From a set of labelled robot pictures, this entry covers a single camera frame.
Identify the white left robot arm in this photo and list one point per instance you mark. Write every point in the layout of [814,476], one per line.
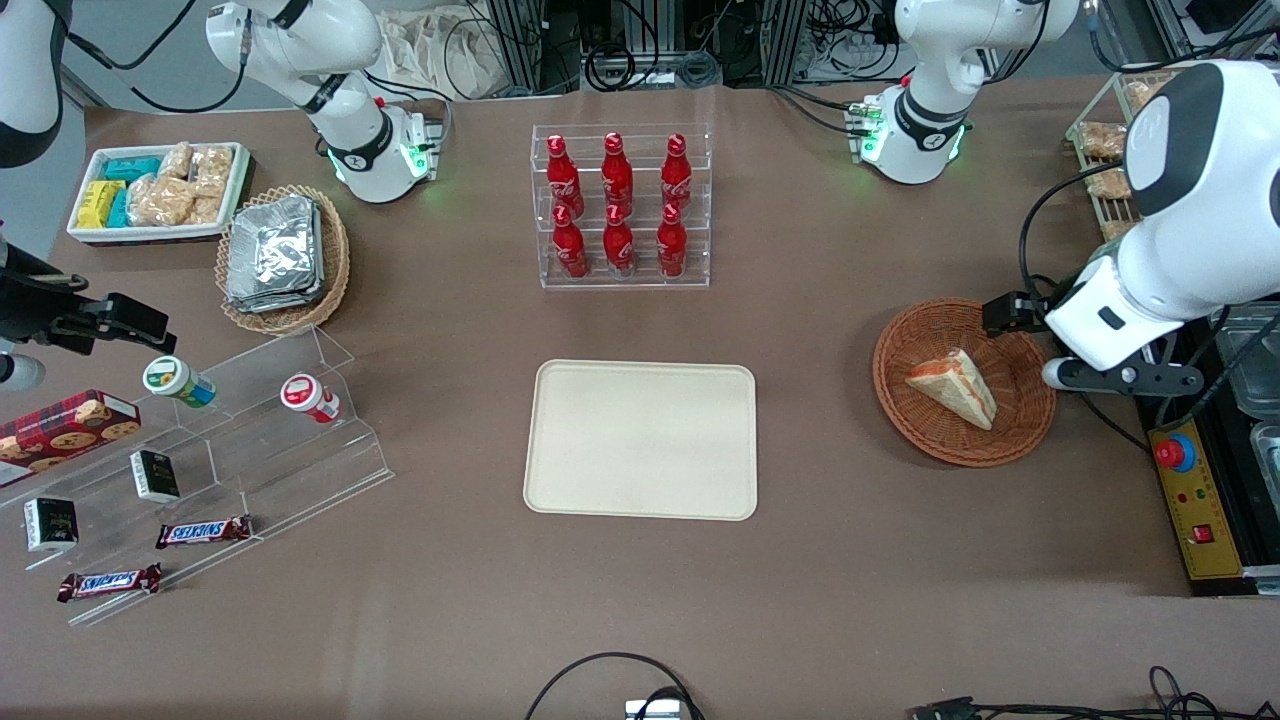
[1190,250]

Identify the clear snack bag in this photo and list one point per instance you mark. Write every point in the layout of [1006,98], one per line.
[1118,230]
[1110,183]
[1102,140]
[1140,95]

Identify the clear rice cracker bag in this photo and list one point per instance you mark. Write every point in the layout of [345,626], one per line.
[176,160]
[212,168]
[206,210]
[160,202]

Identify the clear plastic container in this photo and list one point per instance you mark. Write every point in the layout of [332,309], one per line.
[1270,455]
[1262,375]

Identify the black appliance housing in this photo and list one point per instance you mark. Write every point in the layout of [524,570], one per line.
[1230,460]

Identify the light wicker basket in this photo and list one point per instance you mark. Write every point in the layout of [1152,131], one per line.
[335,260]

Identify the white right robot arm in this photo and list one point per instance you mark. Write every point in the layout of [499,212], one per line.
[362,135]

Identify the teal snack pack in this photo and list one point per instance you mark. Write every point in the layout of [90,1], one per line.
[119,210]
[130,168]

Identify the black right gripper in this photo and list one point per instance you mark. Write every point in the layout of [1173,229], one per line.
[30,309]

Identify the clear acrylic stepped display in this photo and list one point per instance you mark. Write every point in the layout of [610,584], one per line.
[290,470]

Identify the small black box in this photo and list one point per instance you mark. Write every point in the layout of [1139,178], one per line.
[50,524]
[155,476]

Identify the yellow emergency stop box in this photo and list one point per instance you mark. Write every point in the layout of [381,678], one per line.
[1200,500]

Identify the yellow snack pack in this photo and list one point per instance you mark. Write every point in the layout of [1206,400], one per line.
[97,203]

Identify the green lid cup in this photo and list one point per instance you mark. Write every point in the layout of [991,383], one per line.
[170,378]

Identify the silver foil pack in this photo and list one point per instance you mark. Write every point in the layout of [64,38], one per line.
[285,304]
[272,245]

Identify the small grey device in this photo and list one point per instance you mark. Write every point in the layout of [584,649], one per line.
[652,710]

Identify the beige cloth bag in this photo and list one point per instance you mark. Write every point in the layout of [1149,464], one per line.
[435,50]

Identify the red cola bottle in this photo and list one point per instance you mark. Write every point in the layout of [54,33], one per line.
[618,248]
[677,175]
[617,175]
[671,248]
[563,178]
[570,250]

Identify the red cookie box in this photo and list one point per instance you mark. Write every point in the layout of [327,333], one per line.
[60,435]

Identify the aluminium frame post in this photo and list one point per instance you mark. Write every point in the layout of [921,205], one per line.
[520,40]
[785,40]

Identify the clear acrylic bottle rack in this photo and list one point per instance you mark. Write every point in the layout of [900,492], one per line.
[640,275]

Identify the red lid cup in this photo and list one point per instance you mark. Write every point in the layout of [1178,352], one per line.
[302,393]

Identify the snickers chocolate bar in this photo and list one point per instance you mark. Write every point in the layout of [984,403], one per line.
[108,583]
[203,532]

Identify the triangular sandwich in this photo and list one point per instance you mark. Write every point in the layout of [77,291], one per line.
[960,388]

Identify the white rectangular snack tray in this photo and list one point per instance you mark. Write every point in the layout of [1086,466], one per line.
[240,175]

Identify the beige plastic tray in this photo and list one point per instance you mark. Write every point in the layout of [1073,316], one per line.
[640,440]

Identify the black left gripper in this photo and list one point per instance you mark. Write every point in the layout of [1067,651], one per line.
[1012,311]

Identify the round brown wicker basket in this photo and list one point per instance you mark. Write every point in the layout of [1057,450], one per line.
[930,440]

